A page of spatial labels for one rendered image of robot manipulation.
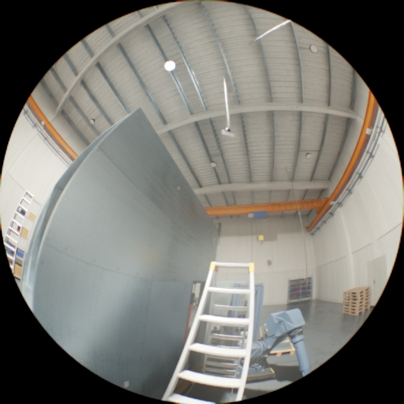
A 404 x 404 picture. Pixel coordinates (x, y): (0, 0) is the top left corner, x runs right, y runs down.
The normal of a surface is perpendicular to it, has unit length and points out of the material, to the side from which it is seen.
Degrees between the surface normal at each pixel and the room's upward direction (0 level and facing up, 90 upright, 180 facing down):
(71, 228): 90
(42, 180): 90
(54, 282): 90
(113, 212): 90
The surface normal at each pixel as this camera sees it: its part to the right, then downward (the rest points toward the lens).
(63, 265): 0.93, -0.07
